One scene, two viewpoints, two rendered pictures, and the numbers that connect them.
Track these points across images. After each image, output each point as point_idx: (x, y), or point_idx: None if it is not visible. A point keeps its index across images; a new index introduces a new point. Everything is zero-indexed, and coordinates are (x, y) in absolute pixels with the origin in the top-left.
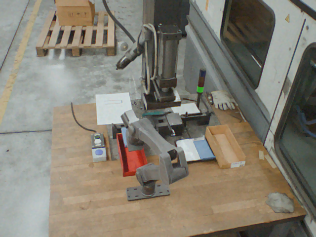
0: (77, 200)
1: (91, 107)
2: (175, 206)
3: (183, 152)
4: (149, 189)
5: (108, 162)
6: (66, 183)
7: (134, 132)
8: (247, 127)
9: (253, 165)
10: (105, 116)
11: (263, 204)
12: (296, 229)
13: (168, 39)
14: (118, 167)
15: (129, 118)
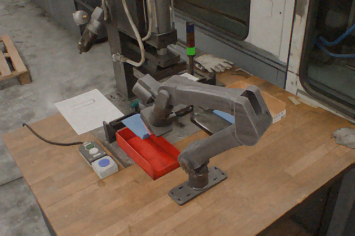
0: (110, 234)
1: (57, 118)
2: (243, 187)
3: (259, 91)
4: (204, 178)
5: (122, 171)
6: (80, 219)
7: (168, 96)
8: (258, 80)
9: (294, 113)
10: (82, 122)
11: (335, 145)
12: None
13: None
14: (140, 172)
15: (148, 85)
